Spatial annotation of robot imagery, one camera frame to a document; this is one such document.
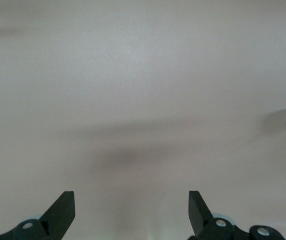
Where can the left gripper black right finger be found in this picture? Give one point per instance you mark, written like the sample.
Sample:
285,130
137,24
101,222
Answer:
199,215

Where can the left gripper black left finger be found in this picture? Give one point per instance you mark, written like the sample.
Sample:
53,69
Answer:
60,217

